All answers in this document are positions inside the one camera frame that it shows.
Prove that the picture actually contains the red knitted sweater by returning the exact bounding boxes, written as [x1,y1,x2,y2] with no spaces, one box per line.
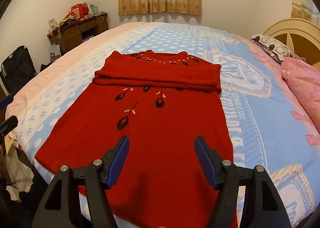
[35,50,233,227]

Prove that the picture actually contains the black folding chair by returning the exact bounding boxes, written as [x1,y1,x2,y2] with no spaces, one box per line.
[1,45,37,95]

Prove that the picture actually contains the white paper bag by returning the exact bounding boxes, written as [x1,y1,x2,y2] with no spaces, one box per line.
[49,44,61,62]

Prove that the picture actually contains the blue polka dot bed blanket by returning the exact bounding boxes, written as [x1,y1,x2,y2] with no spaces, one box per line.
[6,22,319,227]

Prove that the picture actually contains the dark wooden desk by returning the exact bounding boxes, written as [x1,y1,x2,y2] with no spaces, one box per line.
[47,13,109,56]

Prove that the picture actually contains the red gift box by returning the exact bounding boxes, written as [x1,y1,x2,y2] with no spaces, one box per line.
[71,4,89,19]

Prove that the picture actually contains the folded pink quilt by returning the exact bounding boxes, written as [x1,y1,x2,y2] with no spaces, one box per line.
[281,57,319,131]

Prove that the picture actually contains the grey patterned pillow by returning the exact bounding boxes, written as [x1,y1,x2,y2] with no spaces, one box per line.
[250,34,306,64]

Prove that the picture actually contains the cream wooden headboard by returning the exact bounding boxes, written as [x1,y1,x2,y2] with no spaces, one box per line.
[264,18,319,70]

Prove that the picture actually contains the beige curtain side window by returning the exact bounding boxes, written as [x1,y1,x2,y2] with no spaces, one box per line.
[291,0,320,28]

